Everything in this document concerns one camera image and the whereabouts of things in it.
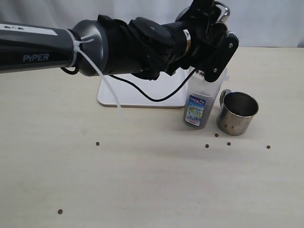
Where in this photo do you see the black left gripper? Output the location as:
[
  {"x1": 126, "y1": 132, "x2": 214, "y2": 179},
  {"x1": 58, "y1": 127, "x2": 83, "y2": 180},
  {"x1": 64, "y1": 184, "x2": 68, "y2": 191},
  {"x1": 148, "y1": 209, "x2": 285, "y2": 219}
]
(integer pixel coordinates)
[{"x1": 166, "y1": 0, "x2": 238, "y2": 83}]

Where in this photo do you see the steel mug poured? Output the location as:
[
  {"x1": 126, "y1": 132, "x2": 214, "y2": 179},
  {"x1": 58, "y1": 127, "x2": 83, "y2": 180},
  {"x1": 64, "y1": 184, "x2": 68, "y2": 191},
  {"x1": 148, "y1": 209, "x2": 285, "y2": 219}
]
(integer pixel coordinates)
[{"x1": 217, "y1": 89, "x2": 259, "y2": 136}]

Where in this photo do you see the steel mug with pellets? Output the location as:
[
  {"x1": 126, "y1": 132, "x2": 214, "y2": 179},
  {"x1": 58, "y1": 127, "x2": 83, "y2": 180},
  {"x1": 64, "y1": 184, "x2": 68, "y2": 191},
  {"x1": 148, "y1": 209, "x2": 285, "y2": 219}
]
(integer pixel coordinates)
[{"x1": 186, "y1": 0, "x2": 230, "y2": 45}]

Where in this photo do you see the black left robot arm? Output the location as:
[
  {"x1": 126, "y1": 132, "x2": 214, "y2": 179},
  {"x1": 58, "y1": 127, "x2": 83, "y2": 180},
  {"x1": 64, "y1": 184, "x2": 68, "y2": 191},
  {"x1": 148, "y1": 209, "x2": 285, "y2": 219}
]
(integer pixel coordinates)
[{"x1": 0, "y1": 0, "x2": 239, "y2": 82}]

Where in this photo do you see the clear plastic jar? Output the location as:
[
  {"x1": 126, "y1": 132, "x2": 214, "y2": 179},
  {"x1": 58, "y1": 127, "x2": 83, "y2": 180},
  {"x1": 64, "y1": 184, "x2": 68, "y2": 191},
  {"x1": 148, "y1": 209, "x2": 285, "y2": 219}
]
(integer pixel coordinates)
[{"x1": 183, "y1": 69, "x2": 229, "y2": 129}]

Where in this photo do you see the white plastic tray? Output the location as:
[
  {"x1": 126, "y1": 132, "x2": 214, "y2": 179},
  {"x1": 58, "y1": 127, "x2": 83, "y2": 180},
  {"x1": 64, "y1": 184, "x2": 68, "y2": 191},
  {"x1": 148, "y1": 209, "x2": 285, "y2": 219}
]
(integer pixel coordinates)
[{"x1": 97, "y1": 68, "x2": 189, "y2": 109}]

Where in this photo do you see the white zip tie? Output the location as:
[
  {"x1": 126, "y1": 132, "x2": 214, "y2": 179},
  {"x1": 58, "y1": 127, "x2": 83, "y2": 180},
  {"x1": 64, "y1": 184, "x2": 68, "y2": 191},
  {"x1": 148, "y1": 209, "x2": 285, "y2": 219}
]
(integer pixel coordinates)
[{"x1": 65, "y1": 29, "x2": 125, "y2": 121}]

